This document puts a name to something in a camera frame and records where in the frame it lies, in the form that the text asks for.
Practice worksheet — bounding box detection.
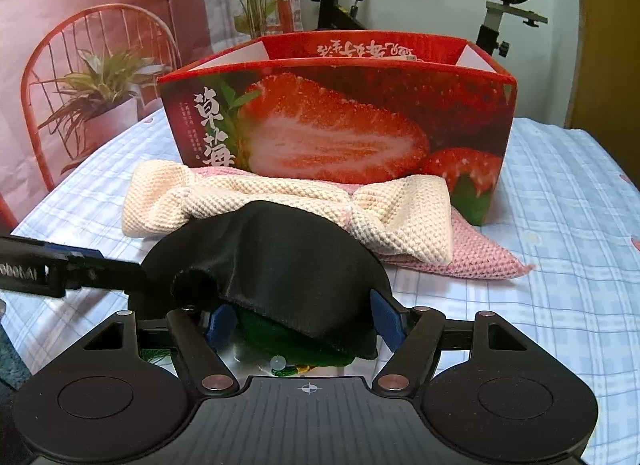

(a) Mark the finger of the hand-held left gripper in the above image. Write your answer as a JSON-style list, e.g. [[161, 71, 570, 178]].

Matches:
[[62, 254, 148, 295], [42, 241, 108, 261]]

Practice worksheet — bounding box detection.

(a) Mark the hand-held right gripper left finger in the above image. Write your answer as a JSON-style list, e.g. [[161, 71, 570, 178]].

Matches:
[[70, 303, 240, 397]]

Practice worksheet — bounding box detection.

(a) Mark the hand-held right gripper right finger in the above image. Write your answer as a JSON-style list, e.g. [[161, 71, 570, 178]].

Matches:
[[370, 290, 540, 394]]

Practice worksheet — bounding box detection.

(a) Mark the green cloth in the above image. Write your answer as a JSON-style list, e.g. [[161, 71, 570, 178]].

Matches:
[[235, 307, 358, 368]]

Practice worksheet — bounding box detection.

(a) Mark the black soft cloth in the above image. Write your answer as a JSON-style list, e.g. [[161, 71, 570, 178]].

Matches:
[[127, 201, 393, 361]]

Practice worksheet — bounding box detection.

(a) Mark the pink knitted cloth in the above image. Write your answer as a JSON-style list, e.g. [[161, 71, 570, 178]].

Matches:
[[192, 165, 533, 281]]

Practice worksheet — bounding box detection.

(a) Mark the pink white towel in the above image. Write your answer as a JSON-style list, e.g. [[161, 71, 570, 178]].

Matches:
[[122, 161, 453, 266]]

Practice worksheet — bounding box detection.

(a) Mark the red strawberry print box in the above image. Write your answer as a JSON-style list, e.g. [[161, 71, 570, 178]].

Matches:
[[157, 31, 517, 226]]

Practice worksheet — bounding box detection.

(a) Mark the clear plastic bag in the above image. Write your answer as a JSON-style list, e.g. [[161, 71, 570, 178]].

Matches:
[[220, 335, 381, 381]]

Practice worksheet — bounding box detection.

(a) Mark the blue checked tablecloth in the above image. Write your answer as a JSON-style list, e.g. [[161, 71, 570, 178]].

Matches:
[[10, 110, 640, 465]]

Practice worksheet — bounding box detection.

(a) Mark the yellow wooden door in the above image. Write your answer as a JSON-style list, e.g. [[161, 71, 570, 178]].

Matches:
[[565, 0, 640, 146]]

